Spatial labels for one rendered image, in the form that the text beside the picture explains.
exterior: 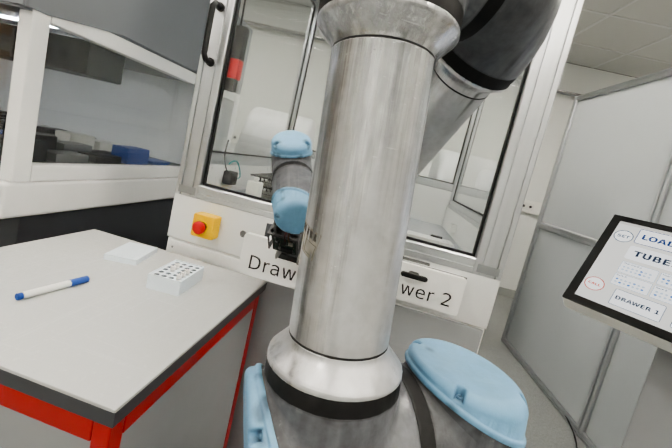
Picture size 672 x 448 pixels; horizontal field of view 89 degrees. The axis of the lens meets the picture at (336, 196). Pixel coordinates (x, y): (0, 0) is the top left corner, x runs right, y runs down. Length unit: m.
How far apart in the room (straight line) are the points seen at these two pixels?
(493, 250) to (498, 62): 0.74
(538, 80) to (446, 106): 0.69
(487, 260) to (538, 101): 0.45
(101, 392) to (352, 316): 0.48
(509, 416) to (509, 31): 0.32
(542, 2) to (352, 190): 0.22
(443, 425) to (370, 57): 0.30
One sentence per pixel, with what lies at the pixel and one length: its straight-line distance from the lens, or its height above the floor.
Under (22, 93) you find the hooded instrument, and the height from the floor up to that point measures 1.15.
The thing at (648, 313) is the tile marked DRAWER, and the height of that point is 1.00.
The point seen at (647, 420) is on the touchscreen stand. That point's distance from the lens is 1.21.
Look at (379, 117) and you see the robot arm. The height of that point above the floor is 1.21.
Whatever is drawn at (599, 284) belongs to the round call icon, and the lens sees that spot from 1.10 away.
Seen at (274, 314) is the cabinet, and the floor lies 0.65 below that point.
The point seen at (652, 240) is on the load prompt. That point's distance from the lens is 1.19.
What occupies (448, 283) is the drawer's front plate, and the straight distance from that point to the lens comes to 1.04.
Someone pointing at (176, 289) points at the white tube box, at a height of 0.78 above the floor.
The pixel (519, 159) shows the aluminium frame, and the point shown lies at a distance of 1.05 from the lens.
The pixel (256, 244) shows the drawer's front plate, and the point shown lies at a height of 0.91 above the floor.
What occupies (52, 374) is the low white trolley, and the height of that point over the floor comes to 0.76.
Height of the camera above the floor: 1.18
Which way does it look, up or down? 6 degrees down
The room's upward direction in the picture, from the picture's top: 13 degrees clockwise
